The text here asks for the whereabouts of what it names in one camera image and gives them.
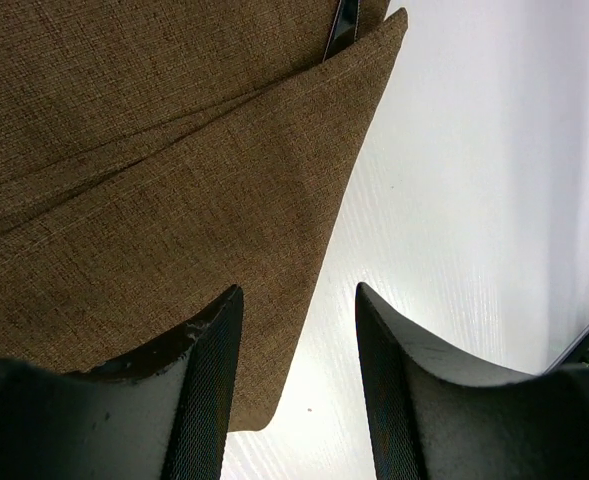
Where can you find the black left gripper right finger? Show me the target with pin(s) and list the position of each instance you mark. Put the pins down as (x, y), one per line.
(435, 411)

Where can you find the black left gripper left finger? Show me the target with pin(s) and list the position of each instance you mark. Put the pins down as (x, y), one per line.
(159, 411)

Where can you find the brown cloth napkin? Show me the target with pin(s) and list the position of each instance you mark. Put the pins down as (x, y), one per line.
(153, 153)

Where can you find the green handled knife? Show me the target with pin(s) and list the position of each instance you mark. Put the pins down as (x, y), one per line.
(344, 28)

